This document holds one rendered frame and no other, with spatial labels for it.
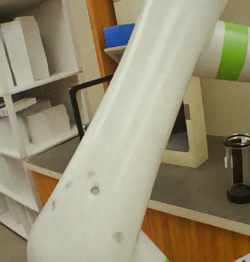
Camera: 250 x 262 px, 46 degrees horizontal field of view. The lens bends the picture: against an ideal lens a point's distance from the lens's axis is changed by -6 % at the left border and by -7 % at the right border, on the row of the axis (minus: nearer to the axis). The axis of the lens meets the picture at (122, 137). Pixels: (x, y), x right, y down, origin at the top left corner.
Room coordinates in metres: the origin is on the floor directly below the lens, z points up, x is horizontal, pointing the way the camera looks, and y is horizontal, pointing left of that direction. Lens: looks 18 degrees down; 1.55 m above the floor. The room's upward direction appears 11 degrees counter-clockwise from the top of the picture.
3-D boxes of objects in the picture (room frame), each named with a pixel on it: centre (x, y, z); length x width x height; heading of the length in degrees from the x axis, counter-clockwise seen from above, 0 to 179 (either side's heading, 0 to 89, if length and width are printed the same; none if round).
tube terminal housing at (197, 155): (1.43, -0.28, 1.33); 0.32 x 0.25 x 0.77; 44
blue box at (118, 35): (1.37, -0.08, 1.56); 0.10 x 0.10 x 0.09; 44
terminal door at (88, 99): (1.35, 0.05, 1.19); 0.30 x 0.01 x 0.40; 127
